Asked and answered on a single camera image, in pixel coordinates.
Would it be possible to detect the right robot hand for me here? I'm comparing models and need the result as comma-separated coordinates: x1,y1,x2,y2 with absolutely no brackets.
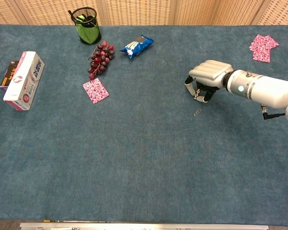
184,59,234,104

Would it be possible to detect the blue cookie packet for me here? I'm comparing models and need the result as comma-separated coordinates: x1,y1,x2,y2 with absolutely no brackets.
120,35,155,59

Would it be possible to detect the woven folding screen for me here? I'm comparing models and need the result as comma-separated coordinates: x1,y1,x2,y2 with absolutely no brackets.
0,0,288,26

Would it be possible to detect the bunch of red grapes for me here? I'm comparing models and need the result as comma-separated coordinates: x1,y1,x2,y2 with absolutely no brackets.
87,40,116,81

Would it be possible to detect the black mesh pen holder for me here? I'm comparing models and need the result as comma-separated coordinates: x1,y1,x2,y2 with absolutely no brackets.
71,7,102,46

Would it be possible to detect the white pink toothpaste box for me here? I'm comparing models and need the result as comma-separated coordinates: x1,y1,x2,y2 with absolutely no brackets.
2,51,46,112

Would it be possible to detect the small black box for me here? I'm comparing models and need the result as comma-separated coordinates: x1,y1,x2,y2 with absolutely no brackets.
0,60,21,92

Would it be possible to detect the black arm cable connector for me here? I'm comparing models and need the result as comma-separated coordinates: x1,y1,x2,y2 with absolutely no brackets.
261,104,287,120

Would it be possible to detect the aluminium profile rail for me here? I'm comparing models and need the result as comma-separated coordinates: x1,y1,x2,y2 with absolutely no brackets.
19,222,270,230

